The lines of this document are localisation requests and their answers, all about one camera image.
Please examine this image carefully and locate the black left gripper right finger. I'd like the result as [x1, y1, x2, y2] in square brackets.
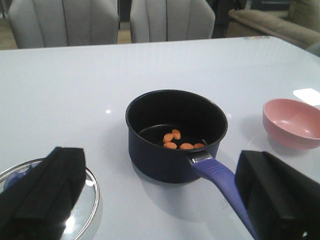
[235, 150, 320, 240]

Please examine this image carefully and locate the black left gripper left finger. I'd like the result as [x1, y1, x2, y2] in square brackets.
[0, 147, 86, 240]

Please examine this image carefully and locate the glass lid with blue knob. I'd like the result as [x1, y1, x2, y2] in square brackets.
[0, 159, 101, 240]

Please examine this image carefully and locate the pink plastic bowl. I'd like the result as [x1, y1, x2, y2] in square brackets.
[262, 98, 320, 150]

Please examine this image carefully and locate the orange ham slice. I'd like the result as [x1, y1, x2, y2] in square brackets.
[163, 142, 177, 149]
[193, 143, 206, 149]
[163, 132, 174, 143]
[171, 129, 181, 140]
[179, 142, 194, 150]

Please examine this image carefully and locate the dark blue saucepan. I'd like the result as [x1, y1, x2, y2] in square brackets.
[125, 89, 257, 239]

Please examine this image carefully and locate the beige sofa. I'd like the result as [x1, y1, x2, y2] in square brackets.
[226, 0, 320, 55]

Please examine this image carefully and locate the left grey upholstered chair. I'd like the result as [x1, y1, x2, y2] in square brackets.
[8, 0, 120, 49]

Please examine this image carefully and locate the grey upholstered chair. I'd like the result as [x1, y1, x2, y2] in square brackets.
[130, 0, 216, 43]
[8, 0, 120, 49]

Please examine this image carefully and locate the right grey upholstered chair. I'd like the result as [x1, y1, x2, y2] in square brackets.
[130, 0, 216, 43]

